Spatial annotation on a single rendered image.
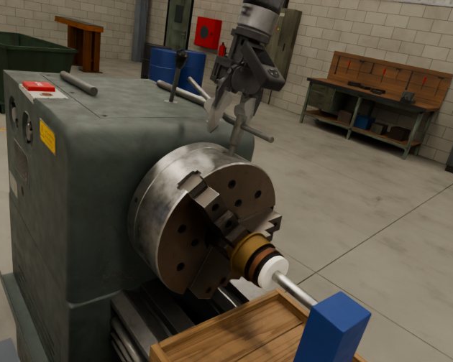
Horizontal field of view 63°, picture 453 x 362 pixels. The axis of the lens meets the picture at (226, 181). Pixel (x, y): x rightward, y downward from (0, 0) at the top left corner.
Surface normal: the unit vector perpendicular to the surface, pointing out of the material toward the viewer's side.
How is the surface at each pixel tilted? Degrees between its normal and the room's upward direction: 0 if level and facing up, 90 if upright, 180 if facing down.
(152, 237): 85
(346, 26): 90
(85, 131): 29
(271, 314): 0
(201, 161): 20
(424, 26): 90
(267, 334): 0
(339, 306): 0
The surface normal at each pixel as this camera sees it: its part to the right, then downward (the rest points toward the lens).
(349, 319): 0.18, -0.91
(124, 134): 0.50, -0.50
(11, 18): 0.70, 0.39
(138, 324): -0.17, -0.77
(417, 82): -0.69, 0.16
